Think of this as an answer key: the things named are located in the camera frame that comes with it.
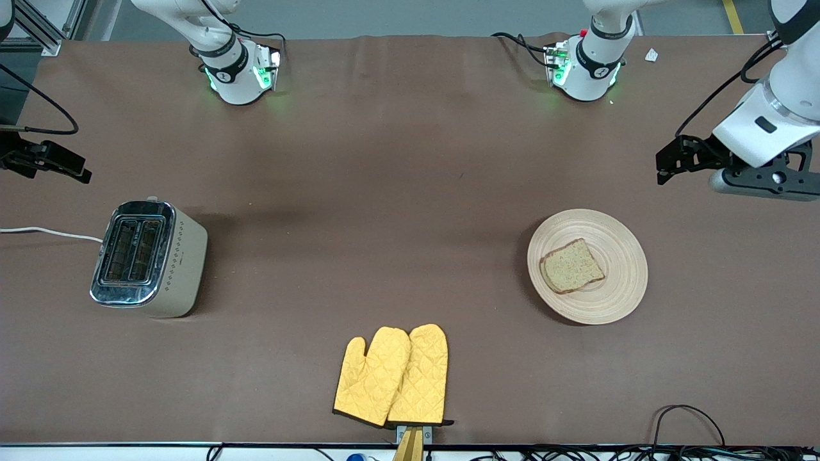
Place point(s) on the yellow quilted oven mitt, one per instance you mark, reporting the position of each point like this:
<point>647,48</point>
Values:
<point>371,378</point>
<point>423,378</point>

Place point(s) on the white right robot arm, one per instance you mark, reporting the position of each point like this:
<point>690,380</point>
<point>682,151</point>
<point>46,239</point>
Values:
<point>230,77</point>

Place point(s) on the cream and chrome toaster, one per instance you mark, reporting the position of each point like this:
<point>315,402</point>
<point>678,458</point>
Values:
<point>182,269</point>

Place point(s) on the small metal bracket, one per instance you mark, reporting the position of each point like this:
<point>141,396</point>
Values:
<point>428,434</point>

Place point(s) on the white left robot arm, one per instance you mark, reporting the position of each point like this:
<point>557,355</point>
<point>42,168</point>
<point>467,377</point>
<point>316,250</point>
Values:
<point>592,64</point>

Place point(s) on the metal corner bracket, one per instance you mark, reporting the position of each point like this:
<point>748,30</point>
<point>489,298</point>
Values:
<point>775,40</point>

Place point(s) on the slice of toast bread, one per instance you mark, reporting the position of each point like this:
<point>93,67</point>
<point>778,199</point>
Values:
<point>572,267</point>

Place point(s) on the large table cover sheet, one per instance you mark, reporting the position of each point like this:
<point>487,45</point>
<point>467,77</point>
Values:
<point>448,160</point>

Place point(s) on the aluminium frame profile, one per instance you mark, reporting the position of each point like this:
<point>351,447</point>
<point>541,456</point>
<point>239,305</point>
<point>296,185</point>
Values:
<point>45,35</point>

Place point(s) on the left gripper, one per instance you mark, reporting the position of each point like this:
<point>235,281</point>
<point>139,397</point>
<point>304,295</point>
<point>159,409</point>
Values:
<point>703,153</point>

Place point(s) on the small white paper scrap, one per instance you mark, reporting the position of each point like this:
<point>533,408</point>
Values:
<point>651,56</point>

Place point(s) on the round wooden plate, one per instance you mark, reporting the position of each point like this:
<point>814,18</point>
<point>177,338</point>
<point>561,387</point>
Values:
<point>615,294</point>

